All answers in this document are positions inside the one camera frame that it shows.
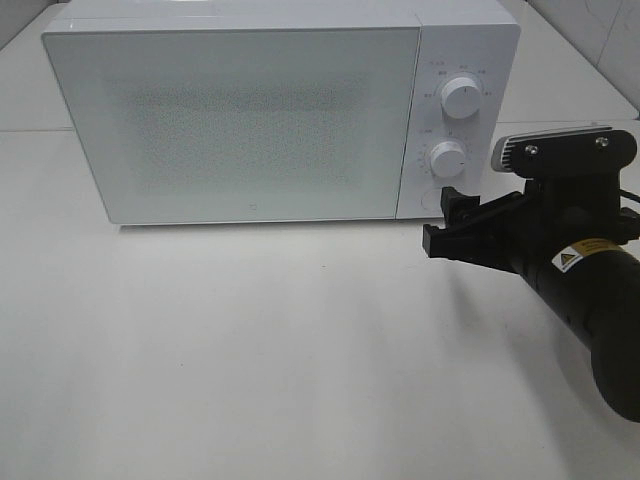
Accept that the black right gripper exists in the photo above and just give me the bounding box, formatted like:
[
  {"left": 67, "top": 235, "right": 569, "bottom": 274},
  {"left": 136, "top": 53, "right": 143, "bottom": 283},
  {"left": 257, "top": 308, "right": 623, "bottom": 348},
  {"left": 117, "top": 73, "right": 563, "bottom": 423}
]
[{"left": 422, "top": 177, "right": 639, "bottom": 280}]

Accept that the white microwave door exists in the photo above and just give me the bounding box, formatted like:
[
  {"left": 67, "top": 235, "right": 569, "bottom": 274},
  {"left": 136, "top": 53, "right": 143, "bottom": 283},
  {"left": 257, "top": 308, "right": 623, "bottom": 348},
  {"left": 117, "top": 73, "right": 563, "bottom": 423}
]
[{"left": 43, "top": 28, "right": 419, "bottom": 225}]

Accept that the white microwave knob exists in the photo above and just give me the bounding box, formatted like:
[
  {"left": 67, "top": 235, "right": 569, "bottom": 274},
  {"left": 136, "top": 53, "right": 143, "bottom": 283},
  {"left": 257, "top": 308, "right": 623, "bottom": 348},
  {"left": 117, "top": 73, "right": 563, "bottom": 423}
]
[
  {"left": 440, "top": 75, "right": 482, "bottom": 120},
  {"left": 427, "top": 140, "right": 466, "bottom": 178}
]

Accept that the white microwave oven body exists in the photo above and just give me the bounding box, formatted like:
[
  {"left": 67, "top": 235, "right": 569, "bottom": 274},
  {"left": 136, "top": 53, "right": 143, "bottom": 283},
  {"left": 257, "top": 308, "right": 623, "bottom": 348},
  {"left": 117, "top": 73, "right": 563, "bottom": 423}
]
[{"left": 41, "top": 1, "right": 521, "bottom": 221}]

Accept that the white lower microwave knob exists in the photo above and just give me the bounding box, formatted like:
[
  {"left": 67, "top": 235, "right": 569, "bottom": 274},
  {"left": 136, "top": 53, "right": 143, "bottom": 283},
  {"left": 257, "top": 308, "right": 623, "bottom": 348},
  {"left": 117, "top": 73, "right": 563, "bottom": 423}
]
[{"left": 427, "top": 140, "right": 466, "bottom": 178}]

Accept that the white upper microwave knob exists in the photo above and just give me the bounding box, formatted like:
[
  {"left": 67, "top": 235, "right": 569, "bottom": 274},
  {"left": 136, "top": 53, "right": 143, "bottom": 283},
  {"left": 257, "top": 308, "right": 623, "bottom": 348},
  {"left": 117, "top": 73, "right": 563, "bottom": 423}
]
[{"left": 440, "top": 75, "right": 482, "bottom": 120}]

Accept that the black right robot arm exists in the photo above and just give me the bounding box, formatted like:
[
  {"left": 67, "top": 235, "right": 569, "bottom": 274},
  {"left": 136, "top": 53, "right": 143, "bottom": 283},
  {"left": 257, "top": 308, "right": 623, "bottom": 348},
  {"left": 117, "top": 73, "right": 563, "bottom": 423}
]
[{"left": 423, "top": 177, "right": 639, "bottom": 422}]

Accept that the round door release button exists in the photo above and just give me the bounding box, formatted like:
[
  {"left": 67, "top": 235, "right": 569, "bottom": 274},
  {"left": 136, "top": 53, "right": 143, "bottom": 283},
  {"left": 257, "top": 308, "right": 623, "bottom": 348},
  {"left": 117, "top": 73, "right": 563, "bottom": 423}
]
[{"left": 421, "top": 188, "right": 442, "bottom": 217}]

